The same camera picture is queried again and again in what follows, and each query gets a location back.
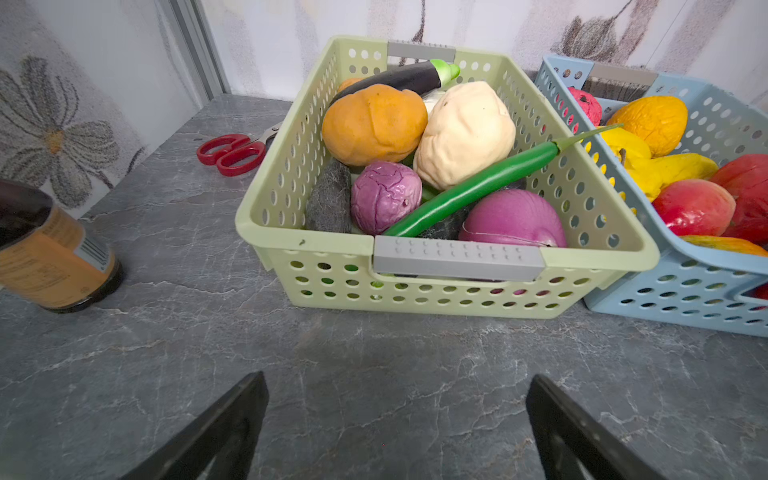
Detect orange fruit toy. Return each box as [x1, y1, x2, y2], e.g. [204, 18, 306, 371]
[607, 96, 688, 157]

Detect green orange papaya toy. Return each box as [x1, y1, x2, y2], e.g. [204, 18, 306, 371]
[681, 235, 768, 257]

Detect green chili pepper toy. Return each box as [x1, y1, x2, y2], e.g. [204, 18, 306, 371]
[384, 124, 622, 237]

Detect red handled scissors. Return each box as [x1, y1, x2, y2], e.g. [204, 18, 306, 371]
[196, 122, 282, 177]

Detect blue plastic basket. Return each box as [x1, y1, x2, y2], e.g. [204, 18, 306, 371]
[536, 55, 767, 337]

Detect purple cabbage toy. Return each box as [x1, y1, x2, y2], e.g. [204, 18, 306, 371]
[350, 161, 422, 235]

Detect dark eggplant toy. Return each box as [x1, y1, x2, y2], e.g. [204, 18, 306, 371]
[332, 59, 461, 103]

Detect red bell pepper toy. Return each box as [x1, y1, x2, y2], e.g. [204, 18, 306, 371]
[710, 154, 768, 245]

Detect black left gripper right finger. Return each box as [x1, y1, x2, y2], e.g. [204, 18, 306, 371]
[526, 374, 662, 480]

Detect yellow apple toy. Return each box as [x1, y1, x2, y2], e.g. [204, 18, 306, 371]
[600, 128, 652, 169]

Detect orange potato toy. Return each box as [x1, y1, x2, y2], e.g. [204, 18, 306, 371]
[322, 84, 428, 167]

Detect yellow mango toy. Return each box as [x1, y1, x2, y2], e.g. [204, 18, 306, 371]
[623, 153, 719, 202]

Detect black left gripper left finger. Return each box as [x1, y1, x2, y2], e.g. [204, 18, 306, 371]
[124, 371, 269, 479]

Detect brown glass bottle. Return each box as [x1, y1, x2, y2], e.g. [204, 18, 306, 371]
[1, 180, 124, 314]

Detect red peach toy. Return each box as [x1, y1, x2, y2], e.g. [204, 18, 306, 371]
[652, 179, 736, 236]

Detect cream white round vegetable toy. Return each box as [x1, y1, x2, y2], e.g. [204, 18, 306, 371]
[413, 81, 516, 191]

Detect purple onion toy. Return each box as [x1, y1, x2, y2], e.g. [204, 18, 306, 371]
[458, 189, 568, 248]

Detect green plastic basket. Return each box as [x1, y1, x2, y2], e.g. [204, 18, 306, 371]
[235, 36, 660, 319]

